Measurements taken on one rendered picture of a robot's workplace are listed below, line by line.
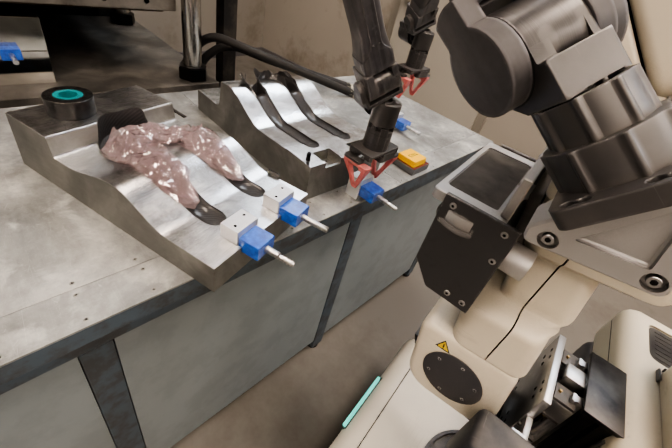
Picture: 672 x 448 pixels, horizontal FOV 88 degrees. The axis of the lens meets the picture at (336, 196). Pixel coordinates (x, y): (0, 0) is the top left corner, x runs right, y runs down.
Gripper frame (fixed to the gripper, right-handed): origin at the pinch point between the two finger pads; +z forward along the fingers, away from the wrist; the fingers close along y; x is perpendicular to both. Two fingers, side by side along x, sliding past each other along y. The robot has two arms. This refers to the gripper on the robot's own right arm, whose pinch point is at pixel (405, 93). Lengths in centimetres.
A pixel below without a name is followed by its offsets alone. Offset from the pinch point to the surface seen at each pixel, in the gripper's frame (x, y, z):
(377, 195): 27, 42, 9
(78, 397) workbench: 20, 104, 35
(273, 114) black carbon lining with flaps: -6.3, 48.2, 2.6
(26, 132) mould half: -13, 96, 2
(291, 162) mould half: 11, 55, 5
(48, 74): -62, 85, 10
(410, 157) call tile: 19.8, 19.0, 8.5
